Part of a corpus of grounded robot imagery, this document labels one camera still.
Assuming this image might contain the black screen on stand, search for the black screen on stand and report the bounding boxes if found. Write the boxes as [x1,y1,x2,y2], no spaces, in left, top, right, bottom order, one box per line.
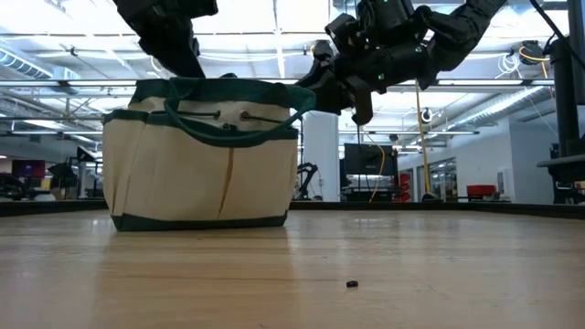
[343,143,399,202]

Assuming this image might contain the black monitor on stand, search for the black monitor on stand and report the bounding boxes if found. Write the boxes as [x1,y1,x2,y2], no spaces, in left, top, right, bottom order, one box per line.
[550,0,585,205]

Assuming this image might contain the grey desk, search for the grey desk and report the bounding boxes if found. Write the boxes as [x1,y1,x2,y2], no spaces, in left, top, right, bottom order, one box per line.
[537,154,585,182]

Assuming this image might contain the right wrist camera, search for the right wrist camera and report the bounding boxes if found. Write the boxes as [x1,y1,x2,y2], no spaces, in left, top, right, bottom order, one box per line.
[324,12,358,45]

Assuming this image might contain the black ceiling cable reel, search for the black ceiling cable reel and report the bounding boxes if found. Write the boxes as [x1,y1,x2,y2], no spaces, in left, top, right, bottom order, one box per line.
[313,39,335,60]
[518,39,549,65]

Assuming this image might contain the yellow hanging cable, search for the yellow hanging cable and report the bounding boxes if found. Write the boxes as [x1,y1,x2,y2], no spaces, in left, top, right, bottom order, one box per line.
[413,80,433,197]

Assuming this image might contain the red bin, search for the red bin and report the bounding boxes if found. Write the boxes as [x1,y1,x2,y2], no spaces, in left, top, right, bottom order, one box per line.
[466,184,497,198]

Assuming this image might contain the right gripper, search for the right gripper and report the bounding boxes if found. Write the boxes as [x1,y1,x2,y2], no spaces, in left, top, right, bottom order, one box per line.
[296,43,433,127]

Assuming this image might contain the dark red screen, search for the dark red screen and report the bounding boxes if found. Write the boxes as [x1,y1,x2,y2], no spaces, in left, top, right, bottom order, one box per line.
[12,159,47,179]

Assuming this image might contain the silver ventilation duct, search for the silver ventilation duct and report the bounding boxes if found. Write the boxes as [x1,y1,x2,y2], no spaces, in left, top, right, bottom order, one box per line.
[0,47,55,81]

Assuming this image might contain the beige canvas green-trimmed gardening bag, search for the beige canvas green-trimmed gardening bag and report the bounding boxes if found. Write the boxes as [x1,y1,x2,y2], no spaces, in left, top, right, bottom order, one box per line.
[101,76,318,233]

